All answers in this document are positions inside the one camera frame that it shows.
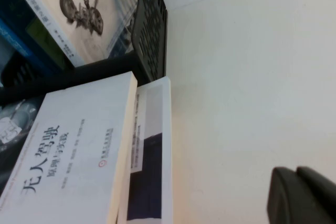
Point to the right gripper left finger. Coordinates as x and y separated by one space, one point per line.
288 203

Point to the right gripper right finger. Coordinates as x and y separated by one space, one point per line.
320 182

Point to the white autonomous driving book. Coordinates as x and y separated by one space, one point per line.
78 142

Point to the dark mobile robot book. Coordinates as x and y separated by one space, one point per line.
152 169

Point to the black plastic book stand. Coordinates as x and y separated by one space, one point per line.
152 37

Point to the blue spine mechanical design book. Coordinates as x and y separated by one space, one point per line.
15 40

